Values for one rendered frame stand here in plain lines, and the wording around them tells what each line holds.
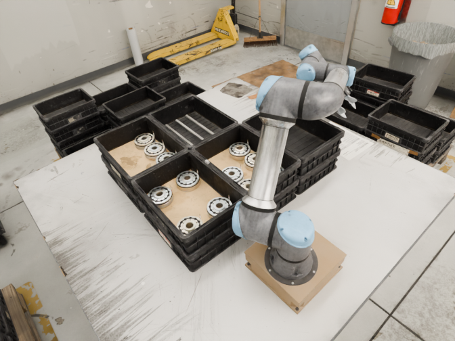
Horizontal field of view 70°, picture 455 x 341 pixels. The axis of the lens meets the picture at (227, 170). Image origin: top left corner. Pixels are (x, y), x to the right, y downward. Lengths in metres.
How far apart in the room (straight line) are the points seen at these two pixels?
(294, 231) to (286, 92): 0.42
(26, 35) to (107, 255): 3.24
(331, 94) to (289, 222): 0.40
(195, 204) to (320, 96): 0.68
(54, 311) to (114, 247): 0.91
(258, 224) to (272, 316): 0.35
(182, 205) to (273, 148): 0.52
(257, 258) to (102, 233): 0.71
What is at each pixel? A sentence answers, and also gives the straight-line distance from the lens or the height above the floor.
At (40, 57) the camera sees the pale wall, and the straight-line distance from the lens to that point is 4.42.
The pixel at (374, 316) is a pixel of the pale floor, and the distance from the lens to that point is 2.11.
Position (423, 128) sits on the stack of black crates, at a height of 0.49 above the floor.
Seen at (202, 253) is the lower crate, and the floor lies 0.78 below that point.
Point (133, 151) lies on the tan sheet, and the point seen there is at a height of 0.83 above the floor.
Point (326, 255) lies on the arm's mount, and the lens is 1.27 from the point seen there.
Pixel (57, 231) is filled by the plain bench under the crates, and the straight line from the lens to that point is 1.67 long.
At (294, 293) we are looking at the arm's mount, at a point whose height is 0.78.
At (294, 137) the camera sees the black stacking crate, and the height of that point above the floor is 0.83.
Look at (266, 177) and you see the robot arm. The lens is 1.03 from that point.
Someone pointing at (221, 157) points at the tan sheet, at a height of 0.83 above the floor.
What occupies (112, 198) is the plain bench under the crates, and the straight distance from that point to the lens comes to 1.69.
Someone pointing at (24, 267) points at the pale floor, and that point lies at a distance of 2.61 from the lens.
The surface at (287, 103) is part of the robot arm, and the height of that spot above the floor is 1.32.
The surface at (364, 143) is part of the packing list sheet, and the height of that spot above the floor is 0.70.
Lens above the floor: 1.83
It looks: 42 degrees down
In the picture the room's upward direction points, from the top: 5 degrees counter-clockwise
